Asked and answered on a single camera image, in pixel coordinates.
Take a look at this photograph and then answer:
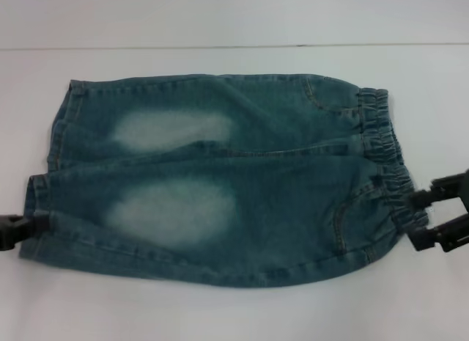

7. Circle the blue denim shorts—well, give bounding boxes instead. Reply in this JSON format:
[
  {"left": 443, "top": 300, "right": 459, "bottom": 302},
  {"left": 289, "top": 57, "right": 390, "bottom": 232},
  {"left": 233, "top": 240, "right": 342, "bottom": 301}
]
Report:
[{"left": 18, "top": 73, "right": 430, "bottom": 290}]

